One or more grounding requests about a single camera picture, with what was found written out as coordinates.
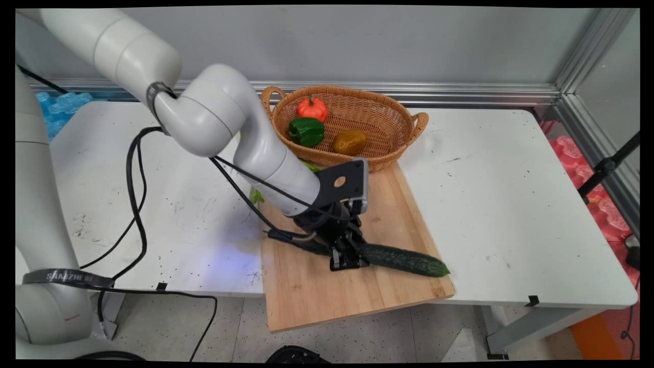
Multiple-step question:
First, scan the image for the green celery bunch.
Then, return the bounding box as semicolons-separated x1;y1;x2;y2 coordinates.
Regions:
249;158;323;206

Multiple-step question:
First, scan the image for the short aluminium frame rail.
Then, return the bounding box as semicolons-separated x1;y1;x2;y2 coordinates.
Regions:
554;94;640;238

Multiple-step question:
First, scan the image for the plain black cable strap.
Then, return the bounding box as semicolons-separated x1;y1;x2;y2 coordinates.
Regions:
146;81;178;134

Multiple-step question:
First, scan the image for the grey metal table leg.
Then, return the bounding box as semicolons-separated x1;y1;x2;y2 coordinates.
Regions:
92;292;126;341
480;306;606;361

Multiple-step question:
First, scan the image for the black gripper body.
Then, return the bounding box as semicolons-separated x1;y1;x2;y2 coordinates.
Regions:
294;202;364;247

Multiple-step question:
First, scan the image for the woven wicker basket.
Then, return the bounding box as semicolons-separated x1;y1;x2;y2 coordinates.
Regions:
261;84;430;173

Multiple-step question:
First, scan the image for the thick black cable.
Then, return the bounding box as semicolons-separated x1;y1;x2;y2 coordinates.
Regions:
96;126;328;338

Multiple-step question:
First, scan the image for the long aluminium frame rail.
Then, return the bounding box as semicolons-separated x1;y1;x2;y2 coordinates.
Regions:
26;78;563;108

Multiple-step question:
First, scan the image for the yellow brown bell pepper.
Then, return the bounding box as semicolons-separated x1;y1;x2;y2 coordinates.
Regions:
333;129;368;156

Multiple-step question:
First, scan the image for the dark green cucumber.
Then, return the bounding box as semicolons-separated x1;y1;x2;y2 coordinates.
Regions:
286;238;451;278

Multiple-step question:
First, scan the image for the red foam mat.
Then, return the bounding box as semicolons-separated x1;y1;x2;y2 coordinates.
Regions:
542;120;640;287

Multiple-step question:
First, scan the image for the orange floor mat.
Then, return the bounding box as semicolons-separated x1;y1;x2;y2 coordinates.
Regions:
570;306;640;361

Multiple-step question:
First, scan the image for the black printed velcro strap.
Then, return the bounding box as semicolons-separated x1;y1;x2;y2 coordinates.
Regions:
22;268;116;290

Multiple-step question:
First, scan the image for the blue foam mat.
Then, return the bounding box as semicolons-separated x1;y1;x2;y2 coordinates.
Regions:
36;91;94;142

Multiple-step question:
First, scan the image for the aluminium frame post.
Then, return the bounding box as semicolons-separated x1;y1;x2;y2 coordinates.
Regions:
556;8;638;97

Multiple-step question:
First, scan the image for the green bell pepper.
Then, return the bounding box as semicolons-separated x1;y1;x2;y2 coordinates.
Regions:
288;117;326;149

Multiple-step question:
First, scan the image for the black tripod leg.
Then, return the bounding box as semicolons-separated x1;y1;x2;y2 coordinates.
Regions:
577;132;640;205

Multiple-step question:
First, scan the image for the black round object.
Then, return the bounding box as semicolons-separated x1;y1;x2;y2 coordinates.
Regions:
266;345;332;363

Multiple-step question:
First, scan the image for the black power adapter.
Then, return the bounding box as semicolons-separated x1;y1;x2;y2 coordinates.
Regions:
624;234;640;271

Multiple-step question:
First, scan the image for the bamboo cutting board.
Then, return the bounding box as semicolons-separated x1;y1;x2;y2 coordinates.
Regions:
260;163;457;334

